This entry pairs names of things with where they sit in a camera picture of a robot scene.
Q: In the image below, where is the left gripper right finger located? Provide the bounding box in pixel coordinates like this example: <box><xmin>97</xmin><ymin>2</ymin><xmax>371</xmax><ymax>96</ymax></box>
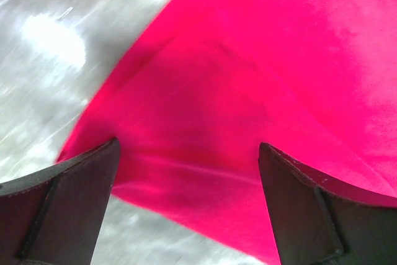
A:
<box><xmin>259</xmin><ymin>143</ymin><xmax>396</xmax><ymax>264</ymax></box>

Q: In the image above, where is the bright pink t shirt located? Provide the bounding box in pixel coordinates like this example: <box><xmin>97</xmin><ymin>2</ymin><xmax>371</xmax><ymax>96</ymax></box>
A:
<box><xmin>58</xmin><ymin>0</ymin><xmax>396</xmax><ymax>264</ymax></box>

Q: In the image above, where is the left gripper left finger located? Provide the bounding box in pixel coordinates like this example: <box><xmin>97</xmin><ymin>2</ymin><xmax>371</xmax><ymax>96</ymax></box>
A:
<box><xmin>1</xmin><ymin>139</ymin><xmax>120</xmax><ymax>264</ymax></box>

